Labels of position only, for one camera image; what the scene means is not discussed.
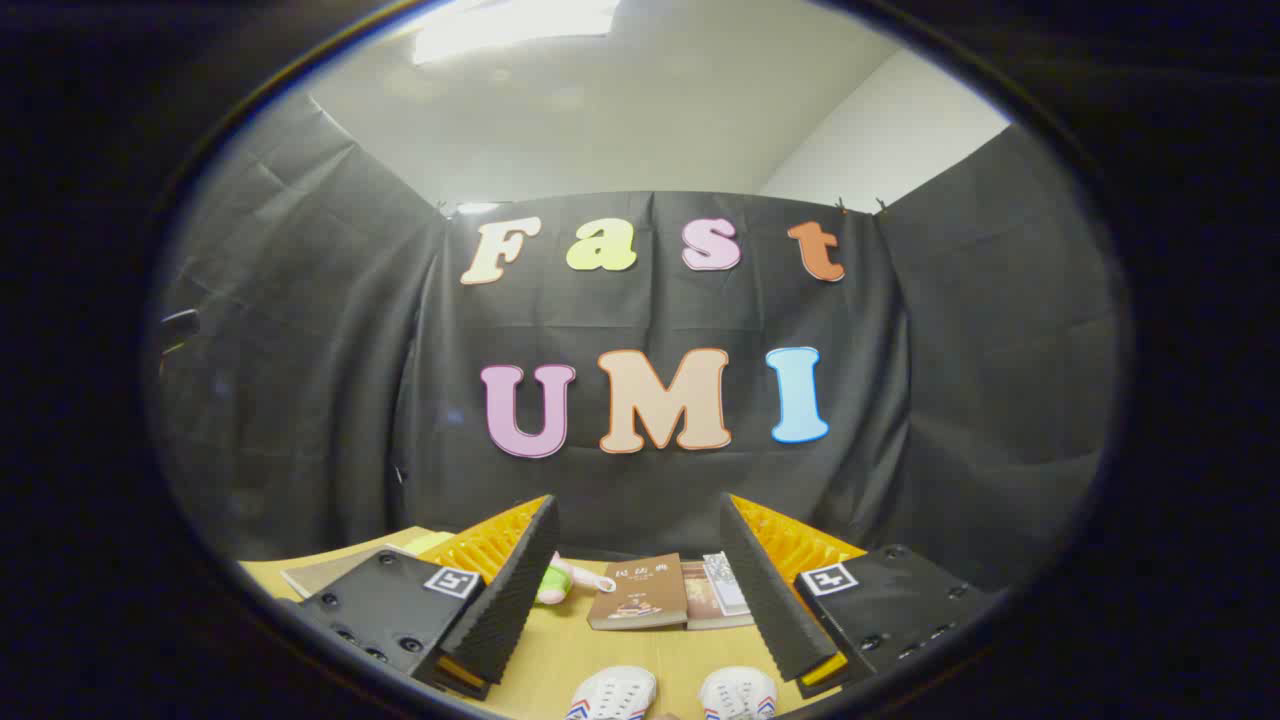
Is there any green and pink plush toy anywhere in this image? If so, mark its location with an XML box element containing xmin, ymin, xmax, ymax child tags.
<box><xmin>536</xmin><ymin>555</ymin><xmax>618</xmax><ymax>607</ymax></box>

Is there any tan storage box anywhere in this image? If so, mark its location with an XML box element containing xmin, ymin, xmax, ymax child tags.
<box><xmin>281</xmin><ymin>529</ymin><xmax>456</xmax><ymax>601</ymax></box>

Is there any reddish brown cover book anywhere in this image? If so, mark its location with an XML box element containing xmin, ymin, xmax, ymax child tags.
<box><xmin>682</xmin><ymin>560</ymin><xmax>757</xmax><ymax>631</ymax></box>

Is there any white striped sneaker shoe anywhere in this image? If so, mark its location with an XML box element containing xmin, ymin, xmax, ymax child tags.
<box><xmin>698</xmin><ymin>666</ymin><xmax>779</xmax><ymax>720</ymax></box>
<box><xmin>566</xmin><ymin>666</ymin><xmax>658</xmax><ymax>720</ymax></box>

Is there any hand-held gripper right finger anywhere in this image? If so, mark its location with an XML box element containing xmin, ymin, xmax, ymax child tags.
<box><xmin>720</xmin><ymin>492</ymin><xmax>1003</xmax><ymax>699</ymax></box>

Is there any grey patterned cover book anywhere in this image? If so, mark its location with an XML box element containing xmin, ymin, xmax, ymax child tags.
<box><xmin>702</xmin><ymin>551</ymin><xmax>752</xmax><ymax>617</ymax></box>

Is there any black backdrop cloth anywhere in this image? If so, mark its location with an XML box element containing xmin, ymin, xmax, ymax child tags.
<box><xmin>150</xmin><ymin>95</ymin><xmax>1126</xmax><ymax>593</ymax></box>

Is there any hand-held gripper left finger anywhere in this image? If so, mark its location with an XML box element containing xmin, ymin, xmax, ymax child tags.
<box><xmin>275</xmin><ymin>493</ymin><xmax>561</xmax><ymax>701</ymax></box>

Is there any ceiling light panel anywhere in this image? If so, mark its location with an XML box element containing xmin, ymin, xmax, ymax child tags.
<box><xmin>413</xmin><ymin>0</ymin><xmax>622</xmax><ymax>67</ymax></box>

